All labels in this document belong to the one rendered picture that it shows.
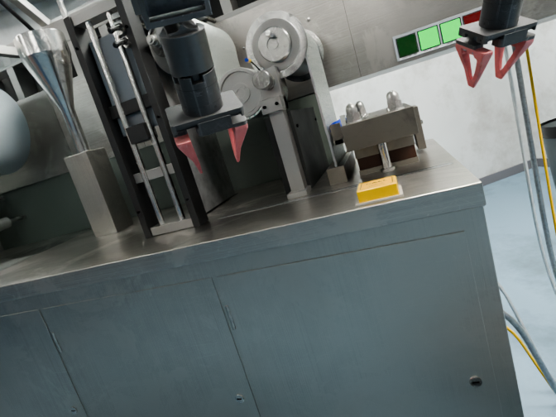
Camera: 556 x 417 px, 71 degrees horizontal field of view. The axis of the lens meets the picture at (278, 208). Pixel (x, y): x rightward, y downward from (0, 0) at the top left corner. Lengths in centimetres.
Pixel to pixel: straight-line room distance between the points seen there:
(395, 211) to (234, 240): 30
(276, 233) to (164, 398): 54
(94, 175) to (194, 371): 68
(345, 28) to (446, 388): 98
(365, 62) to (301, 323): 80
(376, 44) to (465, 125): 281
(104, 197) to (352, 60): 88
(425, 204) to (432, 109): 317
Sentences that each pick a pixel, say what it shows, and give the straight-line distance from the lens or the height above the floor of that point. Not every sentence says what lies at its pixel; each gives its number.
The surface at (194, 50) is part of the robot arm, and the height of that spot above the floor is 119.
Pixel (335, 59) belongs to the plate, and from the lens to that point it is 129.
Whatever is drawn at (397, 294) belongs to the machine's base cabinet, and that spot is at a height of 72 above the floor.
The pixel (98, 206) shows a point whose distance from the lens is 137.
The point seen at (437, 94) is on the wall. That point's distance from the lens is 387.
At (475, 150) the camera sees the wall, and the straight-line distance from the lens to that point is 410.
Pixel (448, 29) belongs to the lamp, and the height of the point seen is 119.
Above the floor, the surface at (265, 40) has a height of 126.
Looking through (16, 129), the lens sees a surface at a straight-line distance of 162.
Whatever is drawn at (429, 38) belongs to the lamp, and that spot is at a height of 118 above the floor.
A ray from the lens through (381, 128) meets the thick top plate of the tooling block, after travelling 92.
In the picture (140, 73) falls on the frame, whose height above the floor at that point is 127.
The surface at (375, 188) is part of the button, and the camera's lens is 70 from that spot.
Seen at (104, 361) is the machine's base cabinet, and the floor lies 65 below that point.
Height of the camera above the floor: 107
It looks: 11 degrees down
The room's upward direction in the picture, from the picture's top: 17 degrees counter-clockwise
